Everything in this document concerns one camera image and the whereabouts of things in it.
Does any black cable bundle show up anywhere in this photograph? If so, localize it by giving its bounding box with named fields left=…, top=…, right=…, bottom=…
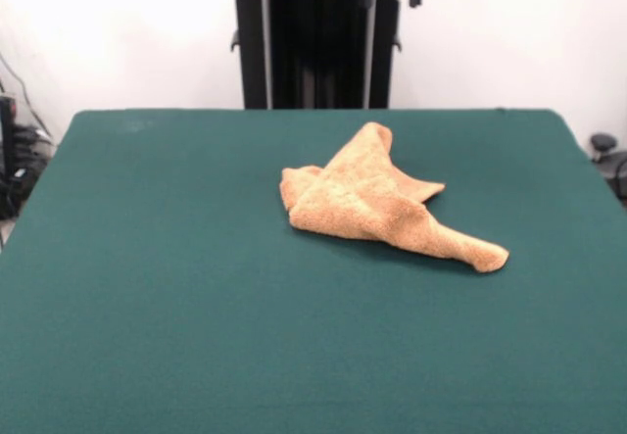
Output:
left=12, top=125, right=56, bottom=180

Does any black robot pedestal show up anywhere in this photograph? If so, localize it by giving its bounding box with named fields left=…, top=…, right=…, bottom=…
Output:
left=214, top=0, right=423, bottom=111

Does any grey wall cable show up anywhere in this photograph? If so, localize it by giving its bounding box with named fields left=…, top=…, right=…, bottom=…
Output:
left=0, top=54, right=50, bottom=136

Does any dark green table cloth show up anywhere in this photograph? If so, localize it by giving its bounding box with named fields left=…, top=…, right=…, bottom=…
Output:
left=0, top=108, right=627, bottom=434

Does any black electronics box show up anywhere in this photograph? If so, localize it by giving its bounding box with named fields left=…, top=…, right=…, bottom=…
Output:
left=0, top=94, right=19, bottom=219

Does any orange terry towel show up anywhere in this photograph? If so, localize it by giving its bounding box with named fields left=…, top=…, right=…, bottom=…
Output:
left=279, top=121, right=510, bottom=274

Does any black round knob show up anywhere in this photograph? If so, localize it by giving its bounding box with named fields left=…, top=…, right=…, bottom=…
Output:
left=590, top=133, right=619, bottom=162

